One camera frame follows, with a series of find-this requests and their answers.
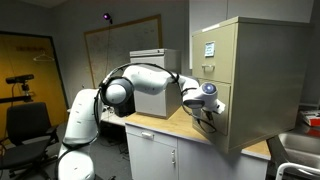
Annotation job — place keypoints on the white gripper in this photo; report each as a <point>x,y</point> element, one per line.
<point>214,105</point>

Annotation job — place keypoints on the beige bottom drawer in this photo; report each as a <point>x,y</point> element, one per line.
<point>213,116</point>

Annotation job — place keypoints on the beige drawer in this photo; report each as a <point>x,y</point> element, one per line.
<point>213,116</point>
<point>218,67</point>

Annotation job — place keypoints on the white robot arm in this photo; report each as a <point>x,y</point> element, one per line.
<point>115,90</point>

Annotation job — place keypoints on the white drawer label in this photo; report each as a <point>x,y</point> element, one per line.
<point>209,49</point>

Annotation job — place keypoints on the beige top drawer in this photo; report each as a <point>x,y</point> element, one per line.
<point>218,67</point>

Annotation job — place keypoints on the beige metal file cabinet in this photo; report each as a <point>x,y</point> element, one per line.
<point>268,72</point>

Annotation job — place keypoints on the wooden top counter cabinet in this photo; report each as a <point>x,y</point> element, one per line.
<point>171,149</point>

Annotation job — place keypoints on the stainless steel sink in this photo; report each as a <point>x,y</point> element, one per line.
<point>294,148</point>

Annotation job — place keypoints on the red and white box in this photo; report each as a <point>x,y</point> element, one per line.
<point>312,117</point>

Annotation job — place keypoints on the wood framed whiteboard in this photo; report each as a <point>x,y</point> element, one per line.
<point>110,47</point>

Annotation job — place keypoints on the white clothes hanger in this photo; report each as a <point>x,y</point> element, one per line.
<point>43,58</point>

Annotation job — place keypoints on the black office chair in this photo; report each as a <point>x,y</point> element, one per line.
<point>30,131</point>

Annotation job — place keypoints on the yellow door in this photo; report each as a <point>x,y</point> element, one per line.
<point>22,79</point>

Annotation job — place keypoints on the white metal rail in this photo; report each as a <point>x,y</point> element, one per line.
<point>294,166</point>

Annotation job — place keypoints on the wall mounted camera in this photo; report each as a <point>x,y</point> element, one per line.
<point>108,18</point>

